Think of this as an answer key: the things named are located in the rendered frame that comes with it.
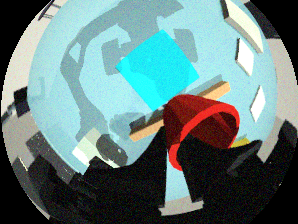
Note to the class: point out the small white flat square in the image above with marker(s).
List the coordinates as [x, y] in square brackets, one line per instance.
[244, 57]

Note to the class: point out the white flat square tile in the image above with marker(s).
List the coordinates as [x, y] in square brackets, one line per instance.
[258, 104]

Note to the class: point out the yellow rectangular block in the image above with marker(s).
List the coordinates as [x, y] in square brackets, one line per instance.
[240, 142]

